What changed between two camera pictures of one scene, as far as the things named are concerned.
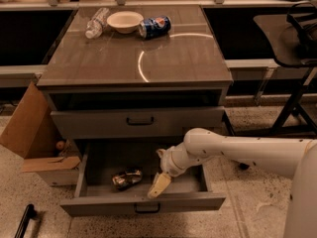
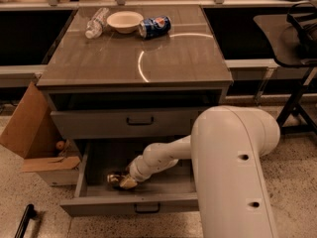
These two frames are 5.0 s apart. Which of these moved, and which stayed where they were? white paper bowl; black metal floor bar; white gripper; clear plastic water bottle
Moved: white gripper
Stayed: clear plastic water bottle; black metal floor bar; white paper bowl
